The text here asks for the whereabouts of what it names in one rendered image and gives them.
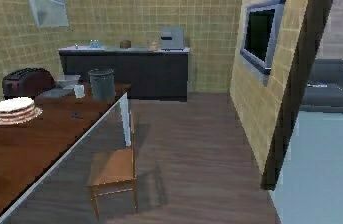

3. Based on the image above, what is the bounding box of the dark grey bin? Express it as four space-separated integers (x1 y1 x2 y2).
88 68 116 102

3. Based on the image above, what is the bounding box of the grey framed wall picture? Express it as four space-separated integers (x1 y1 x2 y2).
28 0 70 29

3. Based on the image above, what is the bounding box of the dark kitchen counter cabinet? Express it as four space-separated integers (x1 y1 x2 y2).
58 46 191 103

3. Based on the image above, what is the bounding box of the brown wooden dining table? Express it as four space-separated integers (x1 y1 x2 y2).
0 83 133 224

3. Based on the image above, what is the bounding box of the white mug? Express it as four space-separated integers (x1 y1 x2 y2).
73 84 86 99

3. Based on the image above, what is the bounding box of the grey coffee machine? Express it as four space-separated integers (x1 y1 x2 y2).
160 26 186 52

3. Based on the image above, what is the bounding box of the dark red toaster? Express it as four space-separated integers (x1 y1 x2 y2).
1 67 56 100

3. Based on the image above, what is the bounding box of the grey notepad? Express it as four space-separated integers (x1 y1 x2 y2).
39 87 75 100

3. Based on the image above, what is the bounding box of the grey sofa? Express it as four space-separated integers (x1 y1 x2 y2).
299 58 343 114

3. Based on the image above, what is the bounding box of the white layered cake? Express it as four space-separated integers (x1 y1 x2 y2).
0 96 44 127

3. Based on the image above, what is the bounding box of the grey framed black television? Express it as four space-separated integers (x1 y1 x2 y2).
239 0 286 76

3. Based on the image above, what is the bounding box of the wooden chair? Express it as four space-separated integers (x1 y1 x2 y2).
87 111 140 222

